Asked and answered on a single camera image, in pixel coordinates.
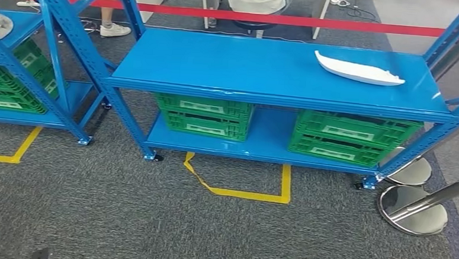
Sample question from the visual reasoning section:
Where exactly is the white plastic body part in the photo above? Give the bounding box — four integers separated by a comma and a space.
313, 50, 407, 88

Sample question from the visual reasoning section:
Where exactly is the person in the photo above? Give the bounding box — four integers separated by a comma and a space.
7, 0, 134, 39
227, 0, 288, 16

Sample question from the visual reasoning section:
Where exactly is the tall blue metal rack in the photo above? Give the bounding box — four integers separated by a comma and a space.
0, 0, 149, 149

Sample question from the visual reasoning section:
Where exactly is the low blue metal shelf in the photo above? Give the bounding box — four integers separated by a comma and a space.
101, 0, 459, 196

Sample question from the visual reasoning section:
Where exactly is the chrome stanchion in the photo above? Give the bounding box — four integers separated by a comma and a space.
380, 109, 459, 190
376, 166, 459, 238

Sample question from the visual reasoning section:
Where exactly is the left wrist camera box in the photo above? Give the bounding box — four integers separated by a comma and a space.
30, 247, 53, 259

